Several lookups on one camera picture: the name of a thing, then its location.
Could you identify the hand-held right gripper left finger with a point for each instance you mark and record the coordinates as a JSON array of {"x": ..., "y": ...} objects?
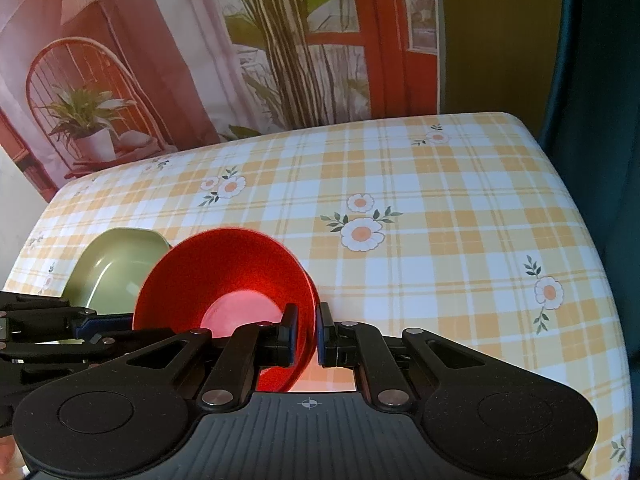
[{"x": 289, "y": 335}]

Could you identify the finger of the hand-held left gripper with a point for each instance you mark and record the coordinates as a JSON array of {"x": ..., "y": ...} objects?
[
  {"x": 60, "y": 316},
  {"x": 75, "y": 351}
]

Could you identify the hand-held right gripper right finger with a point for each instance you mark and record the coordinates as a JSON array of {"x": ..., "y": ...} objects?
[{"x": 325, "y": 335}]

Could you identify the green square plate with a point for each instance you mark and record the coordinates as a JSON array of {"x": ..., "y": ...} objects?
[{"x": 112, "y": 265}]

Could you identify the red bowl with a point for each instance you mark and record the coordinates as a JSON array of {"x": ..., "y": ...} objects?
[{"x": 235, "y": 270}]

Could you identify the yellow checked floral tablecloth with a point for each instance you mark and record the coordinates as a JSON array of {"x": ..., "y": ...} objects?
[{"x": 425, "y": 210}]

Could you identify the teal curtain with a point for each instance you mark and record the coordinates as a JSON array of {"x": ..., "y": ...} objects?
[{"x": 600, "y": 110}]

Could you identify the printed room scene wall tapestry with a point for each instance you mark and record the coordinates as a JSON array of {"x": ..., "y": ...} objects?
[{"x": 175, "y": 50}]

